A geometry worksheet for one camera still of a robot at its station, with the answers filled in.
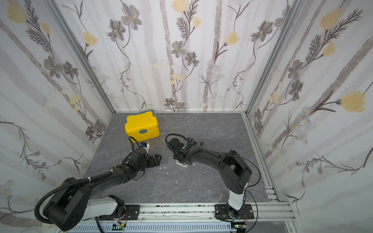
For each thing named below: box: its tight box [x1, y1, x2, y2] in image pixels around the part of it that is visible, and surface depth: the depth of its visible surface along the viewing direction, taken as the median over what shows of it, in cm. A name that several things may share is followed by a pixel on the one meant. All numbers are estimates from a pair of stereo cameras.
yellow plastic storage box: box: [124, 109, 161, 143], surface depth 98 cm
